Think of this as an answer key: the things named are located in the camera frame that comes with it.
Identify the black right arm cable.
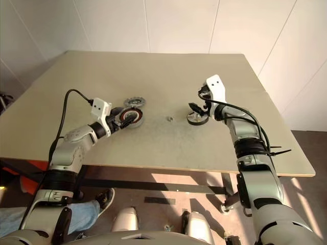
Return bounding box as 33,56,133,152
198,88,273,157

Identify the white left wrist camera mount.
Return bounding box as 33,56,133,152
91,97,113,136

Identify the black round disc part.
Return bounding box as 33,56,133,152
186,111,209,126

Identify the orange object under table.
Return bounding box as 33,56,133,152
0,159,51,195

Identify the silver rounded robot leg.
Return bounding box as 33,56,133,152
112,206,140,233
181,210,215,245

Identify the dark cart at wall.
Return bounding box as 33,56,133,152
0,93,15,115

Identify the dark patterned sneaker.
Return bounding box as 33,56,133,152
95,188,115,217

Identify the small grey toothed gear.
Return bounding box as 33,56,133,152
124,97,146,108

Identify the grey gear with red ring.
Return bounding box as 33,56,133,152
119,106,144,130

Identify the person's leg in jeans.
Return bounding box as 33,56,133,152
0,200,102,238

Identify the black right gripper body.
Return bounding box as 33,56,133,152
200,88,213,118

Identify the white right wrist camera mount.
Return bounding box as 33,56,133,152
205,74,227,120

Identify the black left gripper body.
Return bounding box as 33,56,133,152
106,113,126,133

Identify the grey robot torso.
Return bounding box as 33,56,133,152
67,230,217,245

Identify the table caster wheel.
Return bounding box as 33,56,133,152
221,201,235,213

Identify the black table frame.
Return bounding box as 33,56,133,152
0,158,240,205

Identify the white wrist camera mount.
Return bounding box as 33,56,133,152
91,97,113,136
205,74,227,120

